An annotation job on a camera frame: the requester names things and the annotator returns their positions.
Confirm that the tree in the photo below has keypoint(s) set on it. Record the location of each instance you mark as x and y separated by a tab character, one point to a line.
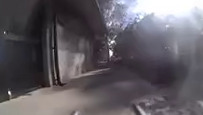
112	16

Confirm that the large dark bush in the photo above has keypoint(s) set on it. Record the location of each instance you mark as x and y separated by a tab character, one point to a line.
149	47

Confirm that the grey concrete path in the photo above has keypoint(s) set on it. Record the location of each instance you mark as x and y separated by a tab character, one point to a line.
52	106

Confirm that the dark building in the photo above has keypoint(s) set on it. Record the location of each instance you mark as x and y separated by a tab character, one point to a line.
22	41

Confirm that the leaf-strewn ground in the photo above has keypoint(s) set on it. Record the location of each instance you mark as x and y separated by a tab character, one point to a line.
185	102

